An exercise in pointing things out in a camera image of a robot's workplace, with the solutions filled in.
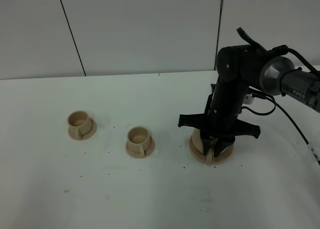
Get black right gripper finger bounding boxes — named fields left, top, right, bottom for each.
left=200, top=131, right=212, bottom=156
left=213, top=136, right=235, bottom=157

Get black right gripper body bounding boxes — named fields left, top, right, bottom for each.
left=178, top=78, right=261, bottom=139

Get tan teapot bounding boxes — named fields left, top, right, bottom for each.
left=189, top=129, right=217, bottom=165

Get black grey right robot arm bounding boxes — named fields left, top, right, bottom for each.
left=178, top=45, right=320, bottom=157

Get large tan teapot saucer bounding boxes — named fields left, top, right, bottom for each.
left=188, top=135, right=235, bottom=166

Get middle tan teacup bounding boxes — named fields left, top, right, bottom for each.
left=126, top=126, right=151, bottom=154

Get tan teacup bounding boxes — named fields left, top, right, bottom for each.
left=126, top=126, right=151, bottom=154
left=67, top=110, right=93, bottom=140

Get middle tan saucer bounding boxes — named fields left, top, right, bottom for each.
left=125, top=137, right=155, bottom=159

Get left tan saucer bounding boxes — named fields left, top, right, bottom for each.
left=68, top=119, right=97, bottom=141

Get left tan teacup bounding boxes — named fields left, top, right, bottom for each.
left=67, top=110, right=93, bottom=140

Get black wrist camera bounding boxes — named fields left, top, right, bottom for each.
left=236, top=27, right=267, bottom=52

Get black camera cable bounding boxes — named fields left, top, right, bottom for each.
left=239, top=46, right=320, bottom=166

